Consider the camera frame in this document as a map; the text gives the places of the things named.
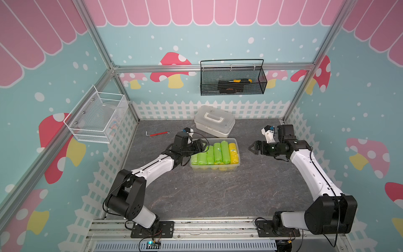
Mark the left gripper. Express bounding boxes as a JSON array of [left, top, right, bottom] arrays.
[[181, 138, 208, 156]]

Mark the light green roll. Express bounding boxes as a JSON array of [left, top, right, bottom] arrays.
[[191, 154, 198, 165]]

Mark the clear plastic storage box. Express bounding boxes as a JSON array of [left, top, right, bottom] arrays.
[[190, 138, 241, 172]]

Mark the yellow roll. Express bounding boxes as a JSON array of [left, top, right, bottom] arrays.
[[229, 143, 239, 164]]

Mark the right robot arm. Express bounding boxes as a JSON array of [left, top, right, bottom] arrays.
[[249, 125, 357, 235]]

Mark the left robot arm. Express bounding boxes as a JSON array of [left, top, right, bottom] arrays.
[[102, 128, 209, 230]]

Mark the black tool in basket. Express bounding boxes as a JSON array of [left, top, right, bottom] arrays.
[[217, 81, 244, 94]]

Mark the yellow black screwdriver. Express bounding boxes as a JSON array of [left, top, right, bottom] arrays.
[[228, 79, 253, 84]]

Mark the small circuit board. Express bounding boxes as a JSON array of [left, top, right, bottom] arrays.
[[146, 241, 161, 249]]

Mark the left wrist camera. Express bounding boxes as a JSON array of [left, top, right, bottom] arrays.
[[183, 127, 194, 137]]

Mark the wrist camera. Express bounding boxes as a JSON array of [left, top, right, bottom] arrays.
[[183, 127, 194, 137], [261, 125, 276, 143]]

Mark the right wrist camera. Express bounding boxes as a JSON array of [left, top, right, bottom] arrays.
[[261, 125, 276, 143]]

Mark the red handled hex key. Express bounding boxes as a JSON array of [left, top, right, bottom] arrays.
[[145, 131, 171, 137]]

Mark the white lidded case with handle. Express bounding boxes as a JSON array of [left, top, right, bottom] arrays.
[[194, 105, 235, 138]]

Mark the black wire mesh basket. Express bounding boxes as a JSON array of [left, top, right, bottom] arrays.
[[200, 59, 268, 96]]

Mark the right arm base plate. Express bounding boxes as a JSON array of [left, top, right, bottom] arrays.
[[255, 218, 301, 239]]

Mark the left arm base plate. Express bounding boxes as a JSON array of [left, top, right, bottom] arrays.
[[130, 221, 175, 238]]

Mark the white wire basket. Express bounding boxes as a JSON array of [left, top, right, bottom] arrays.
[[64, 86, 129, 144]]

